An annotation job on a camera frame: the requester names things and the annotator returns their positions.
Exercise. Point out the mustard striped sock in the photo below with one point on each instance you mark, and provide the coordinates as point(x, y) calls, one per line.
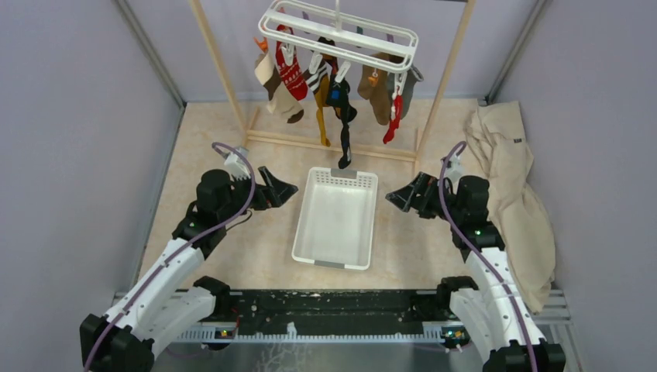
point(321, 97)

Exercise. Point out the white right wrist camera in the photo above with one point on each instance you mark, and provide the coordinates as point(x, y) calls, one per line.
point(454, 169)

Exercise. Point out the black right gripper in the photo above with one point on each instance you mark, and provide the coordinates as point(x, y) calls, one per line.
point(424, 184)

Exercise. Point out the red white patterned sock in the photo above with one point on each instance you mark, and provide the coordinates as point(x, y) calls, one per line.
point(290, 71)

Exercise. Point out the beige brown sock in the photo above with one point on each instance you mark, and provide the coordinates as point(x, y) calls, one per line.
point(280, 101)

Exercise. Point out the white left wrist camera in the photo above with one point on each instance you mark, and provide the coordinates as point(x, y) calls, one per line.
point(236, 166)

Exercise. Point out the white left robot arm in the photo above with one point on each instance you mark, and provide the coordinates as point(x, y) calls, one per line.
point(139, 327)

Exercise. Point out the tan brown sock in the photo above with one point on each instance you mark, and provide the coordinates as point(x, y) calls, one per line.
point(375, 86)

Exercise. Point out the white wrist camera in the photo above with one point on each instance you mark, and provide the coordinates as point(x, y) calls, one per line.
point(236, 166)
point(454, 169)

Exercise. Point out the wooden rack frame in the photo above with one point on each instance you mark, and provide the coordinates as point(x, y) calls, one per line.
point(341, 68)

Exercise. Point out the black blue sock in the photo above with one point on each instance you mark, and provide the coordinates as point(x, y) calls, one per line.
point(338, 98)

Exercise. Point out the white plastic basket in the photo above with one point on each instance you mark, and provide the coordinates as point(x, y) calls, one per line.
point(336, 222)

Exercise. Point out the red character sock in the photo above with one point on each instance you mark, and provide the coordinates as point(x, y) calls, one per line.
point(395, 117)

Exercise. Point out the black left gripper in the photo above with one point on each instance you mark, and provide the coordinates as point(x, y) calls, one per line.
point(276, 193)

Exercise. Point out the white clip hanger frame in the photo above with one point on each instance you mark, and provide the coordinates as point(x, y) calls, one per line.
point(348, 37)

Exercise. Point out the grey sock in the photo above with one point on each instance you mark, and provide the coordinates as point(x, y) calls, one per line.
point(414, 76)

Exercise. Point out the beige cloth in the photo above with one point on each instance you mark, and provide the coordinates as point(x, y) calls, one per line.
point(496, 136)

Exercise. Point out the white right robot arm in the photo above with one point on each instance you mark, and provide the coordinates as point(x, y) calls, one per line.
point(487, 302)

